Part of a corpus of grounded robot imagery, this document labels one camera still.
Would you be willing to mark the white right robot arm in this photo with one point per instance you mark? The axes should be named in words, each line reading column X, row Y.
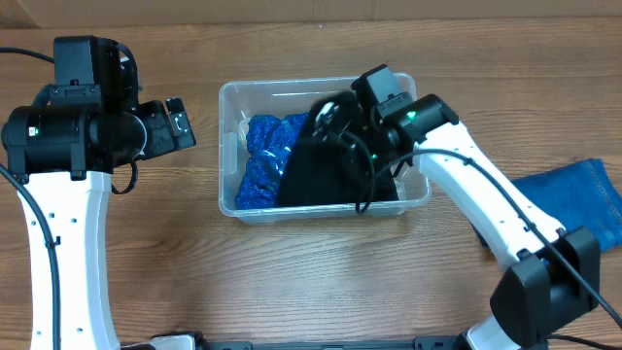
column 550, row 276

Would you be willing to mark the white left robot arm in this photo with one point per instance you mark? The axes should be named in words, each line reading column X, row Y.
column 61, row 161

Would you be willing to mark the black banded cloth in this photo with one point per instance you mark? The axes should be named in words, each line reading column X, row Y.
column 305, row 184

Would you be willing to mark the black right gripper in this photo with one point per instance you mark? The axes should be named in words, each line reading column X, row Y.
column 340, row 130

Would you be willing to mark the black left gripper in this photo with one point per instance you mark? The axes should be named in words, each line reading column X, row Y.
column 156, row 116

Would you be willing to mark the blue green sequin cloth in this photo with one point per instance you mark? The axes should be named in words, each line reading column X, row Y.
column 269, row 142

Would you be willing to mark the clear plastic container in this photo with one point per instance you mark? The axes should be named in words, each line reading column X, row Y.
column 240, row 101

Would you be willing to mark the blue denim cloth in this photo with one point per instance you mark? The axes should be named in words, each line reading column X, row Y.
column 578, row 195

